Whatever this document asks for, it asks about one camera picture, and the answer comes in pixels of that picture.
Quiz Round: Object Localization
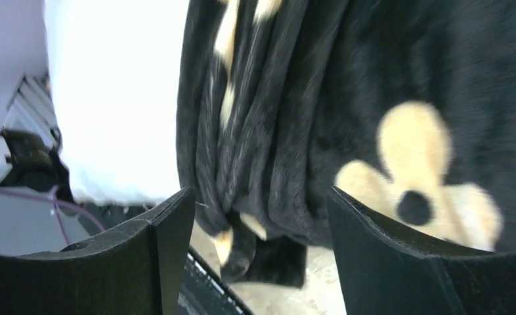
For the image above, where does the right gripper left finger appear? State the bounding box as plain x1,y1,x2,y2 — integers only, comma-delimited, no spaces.
0,188,195,314

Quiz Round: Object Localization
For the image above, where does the black pillowcase with beige flowers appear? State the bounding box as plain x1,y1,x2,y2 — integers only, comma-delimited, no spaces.
177,1,516,287

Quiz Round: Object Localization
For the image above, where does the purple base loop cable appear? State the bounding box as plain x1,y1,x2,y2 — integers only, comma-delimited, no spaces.
0,184,106,247

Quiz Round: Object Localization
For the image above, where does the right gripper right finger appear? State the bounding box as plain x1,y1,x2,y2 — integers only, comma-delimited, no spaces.
326,188,516,315

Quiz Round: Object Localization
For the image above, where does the aluminium frame rail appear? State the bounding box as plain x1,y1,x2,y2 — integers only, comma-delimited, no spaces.
3,74,57,148

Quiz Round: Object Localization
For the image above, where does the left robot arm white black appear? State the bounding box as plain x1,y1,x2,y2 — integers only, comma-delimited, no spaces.
0,127,74,203

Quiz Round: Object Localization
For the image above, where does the white pillow insert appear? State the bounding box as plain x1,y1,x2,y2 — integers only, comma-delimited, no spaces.
44,0,188,205

